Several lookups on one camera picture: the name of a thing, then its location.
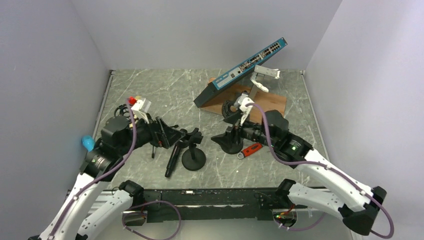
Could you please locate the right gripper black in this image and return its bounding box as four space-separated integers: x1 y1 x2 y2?
211 110 278 151

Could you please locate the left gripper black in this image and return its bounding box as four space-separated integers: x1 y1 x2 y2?
117 112 185 156

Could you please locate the black shock mount desk stand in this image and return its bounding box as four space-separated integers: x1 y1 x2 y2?
222 100 243 155

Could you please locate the black tripod shock mount stand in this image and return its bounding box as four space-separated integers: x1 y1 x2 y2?
114 104 180 159

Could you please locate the black microphone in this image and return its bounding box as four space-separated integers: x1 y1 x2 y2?
164 141 182 178

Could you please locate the black round base stand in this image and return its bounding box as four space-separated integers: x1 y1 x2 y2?
176 127 206 172

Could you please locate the blue microphone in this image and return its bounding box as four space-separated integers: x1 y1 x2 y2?
81 135 96 152

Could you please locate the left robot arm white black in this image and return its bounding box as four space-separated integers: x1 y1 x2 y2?
30 115 187 240

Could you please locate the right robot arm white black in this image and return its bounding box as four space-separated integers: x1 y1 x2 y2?
211 110 394 239

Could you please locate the wooden board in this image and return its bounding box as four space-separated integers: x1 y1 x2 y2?
199 78 287 119

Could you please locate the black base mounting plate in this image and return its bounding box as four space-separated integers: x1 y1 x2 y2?
123 187 297 226

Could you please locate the red handled adjustable wrench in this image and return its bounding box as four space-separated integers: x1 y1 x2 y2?
237 143 263 160

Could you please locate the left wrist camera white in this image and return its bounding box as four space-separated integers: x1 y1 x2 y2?
128 96 152 124

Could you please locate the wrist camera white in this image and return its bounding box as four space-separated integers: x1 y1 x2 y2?
128 96 152 124
233 93 254 126

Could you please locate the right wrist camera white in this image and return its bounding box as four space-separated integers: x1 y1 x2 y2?
233 93 254 126

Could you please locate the blue network switch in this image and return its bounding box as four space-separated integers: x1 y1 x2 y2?
193 37 288 108

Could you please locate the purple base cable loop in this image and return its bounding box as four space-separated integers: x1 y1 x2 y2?
121 200 182 240

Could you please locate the white metal bracket stand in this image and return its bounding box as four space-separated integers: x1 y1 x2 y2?
248 65 281 100

